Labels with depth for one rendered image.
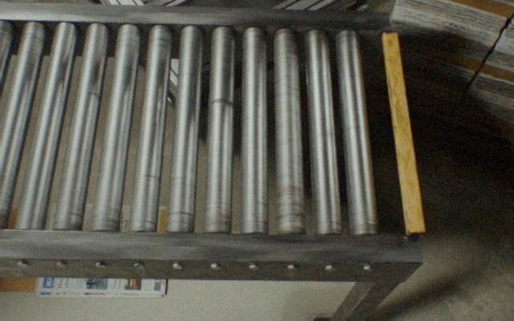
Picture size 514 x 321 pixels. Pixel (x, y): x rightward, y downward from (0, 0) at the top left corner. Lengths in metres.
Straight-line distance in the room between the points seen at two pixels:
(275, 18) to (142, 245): 0.55
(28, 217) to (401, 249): 0.64
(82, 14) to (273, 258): 0.64
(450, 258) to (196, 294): 0.80
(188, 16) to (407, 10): 0.68
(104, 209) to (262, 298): 0.86
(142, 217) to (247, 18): 0.48
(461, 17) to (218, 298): 1.05
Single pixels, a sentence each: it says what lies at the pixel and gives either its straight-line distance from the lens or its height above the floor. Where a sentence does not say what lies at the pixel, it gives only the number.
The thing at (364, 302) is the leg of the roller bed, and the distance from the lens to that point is 1.29.
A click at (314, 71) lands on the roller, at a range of 1.18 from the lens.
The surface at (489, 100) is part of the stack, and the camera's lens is 1.94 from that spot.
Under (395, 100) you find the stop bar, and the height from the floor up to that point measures 0.82.
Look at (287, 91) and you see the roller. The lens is 1.14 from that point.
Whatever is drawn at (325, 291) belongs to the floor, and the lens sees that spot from 1.82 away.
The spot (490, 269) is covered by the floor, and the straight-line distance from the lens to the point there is 1.99.
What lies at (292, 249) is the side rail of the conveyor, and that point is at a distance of 1.00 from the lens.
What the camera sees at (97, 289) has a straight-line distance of 1.83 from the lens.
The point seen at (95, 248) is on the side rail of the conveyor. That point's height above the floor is 0.80.
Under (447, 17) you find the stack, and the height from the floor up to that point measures 0.55.
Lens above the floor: 1.74
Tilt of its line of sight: 62 degrees down
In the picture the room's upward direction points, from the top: 5 degrees clockwise
